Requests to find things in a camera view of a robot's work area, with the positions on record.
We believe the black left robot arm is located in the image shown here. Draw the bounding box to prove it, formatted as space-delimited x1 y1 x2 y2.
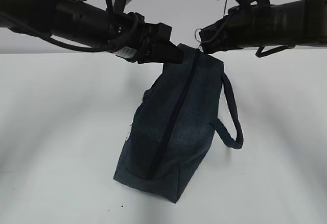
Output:
1 0 183 64

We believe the dark blue insulated lunch bag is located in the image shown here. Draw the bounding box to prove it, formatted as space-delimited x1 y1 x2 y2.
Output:
113 44 244 203

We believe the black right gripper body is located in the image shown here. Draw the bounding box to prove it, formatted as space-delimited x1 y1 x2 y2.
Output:
199 5 273 54

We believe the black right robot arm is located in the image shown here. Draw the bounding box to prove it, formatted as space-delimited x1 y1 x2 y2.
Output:
199 0 326 58

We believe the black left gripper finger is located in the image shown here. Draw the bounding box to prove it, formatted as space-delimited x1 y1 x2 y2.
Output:
137 42 184 64

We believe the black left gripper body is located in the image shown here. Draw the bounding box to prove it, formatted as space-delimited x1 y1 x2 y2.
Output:
108 12 172 63

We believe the silver zipper pull ring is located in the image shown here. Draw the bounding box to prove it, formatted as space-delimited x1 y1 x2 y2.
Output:
194 28 205 54

